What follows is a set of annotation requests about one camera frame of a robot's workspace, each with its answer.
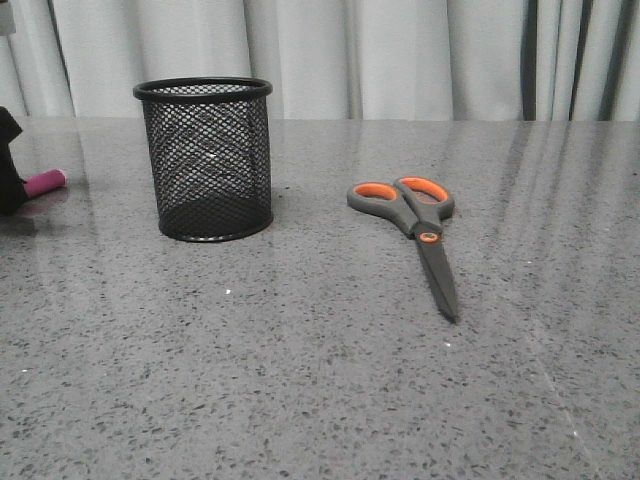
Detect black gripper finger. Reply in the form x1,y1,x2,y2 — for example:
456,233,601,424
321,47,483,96
0,106,28,215

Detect magenta marker pen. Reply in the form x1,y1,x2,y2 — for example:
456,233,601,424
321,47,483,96
23,169,67,199

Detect grey orange scissors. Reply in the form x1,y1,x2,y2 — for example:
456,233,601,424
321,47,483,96
347,176,459,322

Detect black mesh pen cup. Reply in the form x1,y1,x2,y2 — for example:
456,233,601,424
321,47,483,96
133,77,273,242

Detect grey curtain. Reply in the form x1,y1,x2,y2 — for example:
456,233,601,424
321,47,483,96
1,1,639,121

